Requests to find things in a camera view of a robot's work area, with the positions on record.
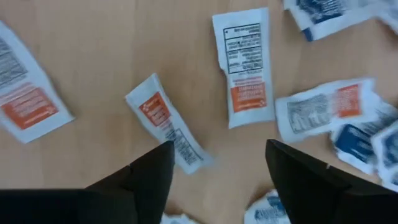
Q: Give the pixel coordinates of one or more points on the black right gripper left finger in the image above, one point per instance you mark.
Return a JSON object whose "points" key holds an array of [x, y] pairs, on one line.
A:
{"points": [[93, 205]]}

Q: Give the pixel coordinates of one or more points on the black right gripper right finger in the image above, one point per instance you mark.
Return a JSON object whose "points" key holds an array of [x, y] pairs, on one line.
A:
{"points": [[326, 199]]}

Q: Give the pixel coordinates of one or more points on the white packet red print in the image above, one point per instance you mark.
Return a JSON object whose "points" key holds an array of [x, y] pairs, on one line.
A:
{"points": [[155, 109], [245, 62], [311, 112], [31, 93]]}

